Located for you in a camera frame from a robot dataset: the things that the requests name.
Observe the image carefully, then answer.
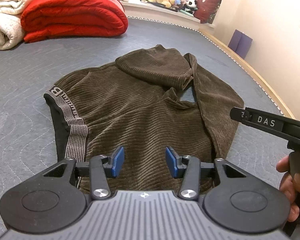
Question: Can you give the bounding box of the person's right hand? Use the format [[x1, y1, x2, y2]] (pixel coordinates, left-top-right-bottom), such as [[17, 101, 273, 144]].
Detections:
[[276, 156, 300, 222]]

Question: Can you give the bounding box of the purple foam block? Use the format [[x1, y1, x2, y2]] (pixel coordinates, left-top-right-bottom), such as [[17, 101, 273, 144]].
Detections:
[[228, 29, 253, 59]]

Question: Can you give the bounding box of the dark red cushion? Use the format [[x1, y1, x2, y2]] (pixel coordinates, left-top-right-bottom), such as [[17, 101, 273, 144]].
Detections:
[[194, 0, 222, 24]]

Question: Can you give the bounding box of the red folded quilt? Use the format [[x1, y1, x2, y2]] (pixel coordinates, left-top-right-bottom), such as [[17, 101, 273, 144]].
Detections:
[[20, 0, 128, 43]]

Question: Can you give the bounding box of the panda plush toy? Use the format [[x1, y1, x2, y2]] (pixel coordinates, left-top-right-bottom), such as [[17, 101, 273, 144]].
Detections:
[[184, 0, 198, 14]]

